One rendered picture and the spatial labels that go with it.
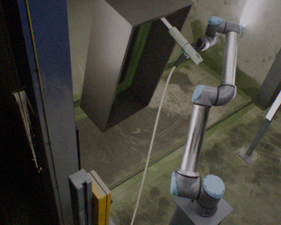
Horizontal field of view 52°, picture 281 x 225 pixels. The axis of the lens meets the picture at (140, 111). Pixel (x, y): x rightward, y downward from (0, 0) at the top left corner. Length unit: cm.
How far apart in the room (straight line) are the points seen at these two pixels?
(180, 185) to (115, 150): 130
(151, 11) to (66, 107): 88
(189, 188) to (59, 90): 104
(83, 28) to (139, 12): 164
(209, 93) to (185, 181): 57
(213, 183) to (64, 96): 110
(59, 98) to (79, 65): 205
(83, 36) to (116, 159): 144
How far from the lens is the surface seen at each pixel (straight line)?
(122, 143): 314
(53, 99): 137
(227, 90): 189
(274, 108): 297
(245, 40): 396
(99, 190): 107
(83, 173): 100
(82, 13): 350
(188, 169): 191
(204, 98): 185
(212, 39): 224
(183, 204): 214
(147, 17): 190
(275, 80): 388
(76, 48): 341
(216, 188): 196
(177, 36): 202
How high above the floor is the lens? 248
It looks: 44 degrees down
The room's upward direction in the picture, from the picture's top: 9 degrees clockwise
